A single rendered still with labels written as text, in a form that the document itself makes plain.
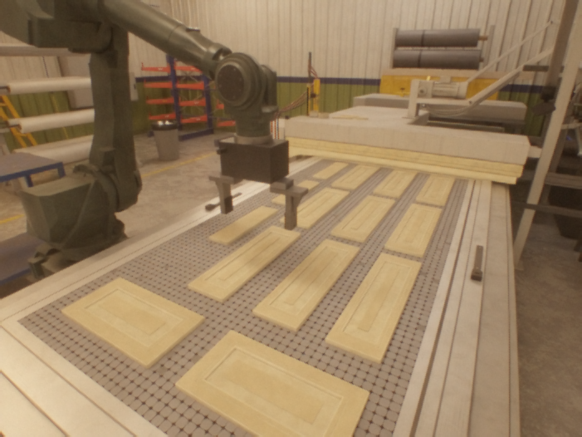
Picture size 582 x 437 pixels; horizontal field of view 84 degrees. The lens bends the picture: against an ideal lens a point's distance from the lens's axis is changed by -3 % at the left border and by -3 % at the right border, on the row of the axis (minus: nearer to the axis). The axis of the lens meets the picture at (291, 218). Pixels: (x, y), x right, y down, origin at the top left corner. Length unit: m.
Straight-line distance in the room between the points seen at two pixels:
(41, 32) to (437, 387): 1.91
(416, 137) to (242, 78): 2.32
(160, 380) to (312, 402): 0.46
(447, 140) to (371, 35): 4.92
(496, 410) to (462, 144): 2.35
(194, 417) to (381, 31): 7.36
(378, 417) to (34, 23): 1.84
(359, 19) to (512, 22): 2.76
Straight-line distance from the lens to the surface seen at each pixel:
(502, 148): 3.19
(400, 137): 3.25
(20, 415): 1.30
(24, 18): 1.83
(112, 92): 2.03
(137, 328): 1.34
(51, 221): 2.06
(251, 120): 1.17
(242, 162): 1.22
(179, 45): 1.35
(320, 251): 1.66
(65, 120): 6.18
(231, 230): 1.89
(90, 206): 2.08
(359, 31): 7.89
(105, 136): 2.14
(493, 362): 1.35
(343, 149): 3.45
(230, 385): 1.09
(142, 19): 1.49
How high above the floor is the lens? 1.73
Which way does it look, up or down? 25 degrees down
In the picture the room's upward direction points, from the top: straight up
